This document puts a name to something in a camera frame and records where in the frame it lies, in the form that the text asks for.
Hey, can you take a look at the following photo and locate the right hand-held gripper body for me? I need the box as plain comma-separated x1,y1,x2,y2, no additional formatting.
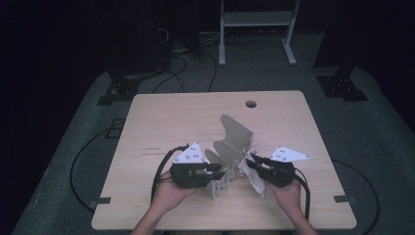
260,146,311,188

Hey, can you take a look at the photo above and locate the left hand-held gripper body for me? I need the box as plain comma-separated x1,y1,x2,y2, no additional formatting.
169,142,209,189

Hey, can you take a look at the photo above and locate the white waffle cloth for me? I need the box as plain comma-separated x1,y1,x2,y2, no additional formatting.
238,146,267,197

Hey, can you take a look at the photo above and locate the silver metal file rack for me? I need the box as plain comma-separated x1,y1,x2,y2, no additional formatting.
204,114,254,201

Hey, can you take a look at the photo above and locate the person's right hand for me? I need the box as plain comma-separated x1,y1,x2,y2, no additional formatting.
265,182,301,216

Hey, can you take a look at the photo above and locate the grey tape strip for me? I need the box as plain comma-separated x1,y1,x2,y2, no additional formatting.
333,194,357,205
88,197,113,211

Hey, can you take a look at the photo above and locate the black tape square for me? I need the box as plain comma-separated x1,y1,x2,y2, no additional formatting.
105,117,127,140

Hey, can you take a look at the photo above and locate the black stand base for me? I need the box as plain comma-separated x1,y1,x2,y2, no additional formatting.
96,70,142,107
315,64,369,102

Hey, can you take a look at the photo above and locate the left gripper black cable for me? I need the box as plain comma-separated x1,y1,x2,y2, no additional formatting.
150,144,191,204

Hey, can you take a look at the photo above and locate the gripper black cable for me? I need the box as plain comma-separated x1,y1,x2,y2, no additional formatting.
293,166,311,220
150,144,191,204

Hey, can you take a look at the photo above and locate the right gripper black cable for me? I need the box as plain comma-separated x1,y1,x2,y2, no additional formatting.
293,166,311,220

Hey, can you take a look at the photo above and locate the black floor cable loop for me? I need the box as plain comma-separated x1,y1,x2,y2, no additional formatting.
69,125,126,213
331,159,382,235

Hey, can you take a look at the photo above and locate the tangle of black cables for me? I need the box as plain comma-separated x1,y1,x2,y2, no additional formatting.
151,27,218,95

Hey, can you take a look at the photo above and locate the white metal stand frame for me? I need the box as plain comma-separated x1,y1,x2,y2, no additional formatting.
218,0,301,67

